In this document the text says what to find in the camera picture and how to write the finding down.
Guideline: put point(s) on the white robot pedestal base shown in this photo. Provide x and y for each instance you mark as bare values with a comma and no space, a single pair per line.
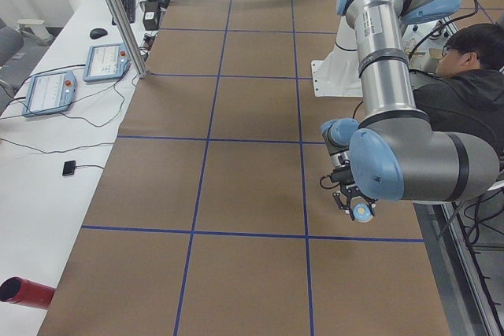
337,74

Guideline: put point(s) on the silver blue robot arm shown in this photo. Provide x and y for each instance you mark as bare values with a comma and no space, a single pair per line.
393,154

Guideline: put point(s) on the black computer mouse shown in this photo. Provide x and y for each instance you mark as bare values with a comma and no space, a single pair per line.
97,33

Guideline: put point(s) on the aluminium frame post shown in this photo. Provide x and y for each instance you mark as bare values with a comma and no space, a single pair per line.
120,17

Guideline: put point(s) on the black keyboard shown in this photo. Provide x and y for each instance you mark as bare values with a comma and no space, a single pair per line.
130,10

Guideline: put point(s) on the black power adapter box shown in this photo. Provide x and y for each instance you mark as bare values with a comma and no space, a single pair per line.
151,16

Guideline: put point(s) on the near blue teach pendant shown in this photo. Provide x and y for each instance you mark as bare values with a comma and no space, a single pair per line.
49,93

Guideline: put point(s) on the far blue teach pendant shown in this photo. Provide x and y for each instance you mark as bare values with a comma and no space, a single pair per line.
106,62

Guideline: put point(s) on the blue teach pendant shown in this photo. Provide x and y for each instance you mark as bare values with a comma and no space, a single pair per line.
49,93
106,62

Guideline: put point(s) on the grey office chair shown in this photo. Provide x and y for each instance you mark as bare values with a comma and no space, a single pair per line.
12,42

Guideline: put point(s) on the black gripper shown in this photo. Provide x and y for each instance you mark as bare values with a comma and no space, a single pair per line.
348,193

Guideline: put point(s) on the red cylinder tube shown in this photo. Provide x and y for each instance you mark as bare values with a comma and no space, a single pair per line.
19,291

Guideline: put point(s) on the blue white call bell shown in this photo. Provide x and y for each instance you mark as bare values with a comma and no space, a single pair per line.
362,213

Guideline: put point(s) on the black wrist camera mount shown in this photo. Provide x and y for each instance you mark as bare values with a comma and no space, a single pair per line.
340,176

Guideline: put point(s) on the seated person in black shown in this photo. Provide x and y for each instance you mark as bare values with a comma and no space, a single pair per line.
465,94

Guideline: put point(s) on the small black puck device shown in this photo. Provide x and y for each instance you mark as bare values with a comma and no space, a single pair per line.
69,168

